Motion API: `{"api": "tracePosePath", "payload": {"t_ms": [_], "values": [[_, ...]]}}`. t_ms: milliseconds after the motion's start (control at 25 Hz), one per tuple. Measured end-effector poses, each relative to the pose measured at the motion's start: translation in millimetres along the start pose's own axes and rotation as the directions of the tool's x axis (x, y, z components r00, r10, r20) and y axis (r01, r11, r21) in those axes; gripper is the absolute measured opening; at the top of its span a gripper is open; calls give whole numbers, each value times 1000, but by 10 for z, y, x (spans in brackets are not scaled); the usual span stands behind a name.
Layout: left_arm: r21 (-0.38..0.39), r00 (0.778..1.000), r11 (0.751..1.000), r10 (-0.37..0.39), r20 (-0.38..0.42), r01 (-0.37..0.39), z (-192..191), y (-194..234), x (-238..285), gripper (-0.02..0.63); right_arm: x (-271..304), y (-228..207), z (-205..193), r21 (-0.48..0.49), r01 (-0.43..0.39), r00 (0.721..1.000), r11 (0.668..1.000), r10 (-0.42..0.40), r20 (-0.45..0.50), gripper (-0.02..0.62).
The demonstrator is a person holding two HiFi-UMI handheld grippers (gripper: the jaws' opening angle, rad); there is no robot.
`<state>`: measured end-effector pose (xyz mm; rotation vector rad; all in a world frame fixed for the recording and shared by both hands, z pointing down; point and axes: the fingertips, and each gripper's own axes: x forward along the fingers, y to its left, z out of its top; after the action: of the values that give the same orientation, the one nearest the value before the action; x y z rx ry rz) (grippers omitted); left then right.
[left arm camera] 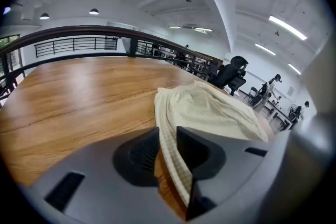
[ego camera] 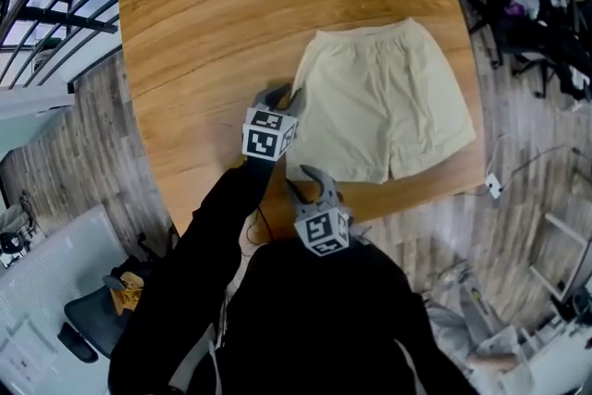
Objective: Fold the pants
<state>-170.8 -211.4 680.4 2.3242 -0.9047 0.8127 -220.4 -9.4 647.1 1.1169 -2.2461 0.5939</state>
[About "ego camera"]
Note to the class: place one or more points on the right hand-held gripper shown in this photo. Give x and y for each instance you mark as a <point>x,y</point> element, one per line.
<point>319,229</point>

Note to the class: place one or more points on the black office chair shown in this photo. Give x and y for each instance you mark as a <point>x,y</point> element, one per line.
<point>555,60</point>
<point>92,328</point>
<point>499,28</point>

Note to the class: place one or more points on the frosted glass partition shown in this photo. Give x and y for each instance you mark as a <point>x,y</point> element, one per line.
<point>28,125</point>

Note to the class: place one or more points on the person's left forearm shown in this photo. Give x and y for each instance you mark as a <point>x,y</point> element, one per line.
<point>231,203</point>

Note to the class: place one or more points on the black railing with wooden handrail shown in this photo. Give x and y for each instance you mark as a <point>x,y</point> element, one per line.
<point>69,19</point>

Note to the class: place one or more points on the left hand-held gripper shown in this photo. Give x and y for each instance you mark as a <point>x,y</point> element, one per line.
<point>261,141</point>

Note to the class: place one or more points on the white power strip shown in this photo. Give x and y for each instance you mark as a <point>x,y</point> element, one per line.
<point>494,186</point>

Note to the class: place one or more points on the white metal frame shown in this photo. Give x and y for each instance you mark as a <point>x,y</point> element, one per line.
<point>566,224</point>

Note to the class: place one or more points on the orange jacket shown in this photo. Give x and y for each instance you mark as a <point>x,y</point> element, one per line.
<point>125,291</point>

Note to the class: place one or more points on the white cabinet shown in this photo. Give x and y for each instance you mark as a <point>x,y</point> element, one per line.
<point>46,273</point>

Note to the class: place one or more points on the white cloth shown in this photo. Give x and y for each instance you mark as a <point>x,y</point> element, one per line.
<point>579,79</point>

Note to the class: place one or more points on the cream cloth shorts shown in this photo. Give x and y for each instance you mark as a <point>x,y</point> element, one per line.
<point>379,106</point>

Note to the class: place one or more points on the person's black clothed body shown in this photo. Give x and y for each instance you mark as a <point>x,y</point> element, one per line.
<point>324,314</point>

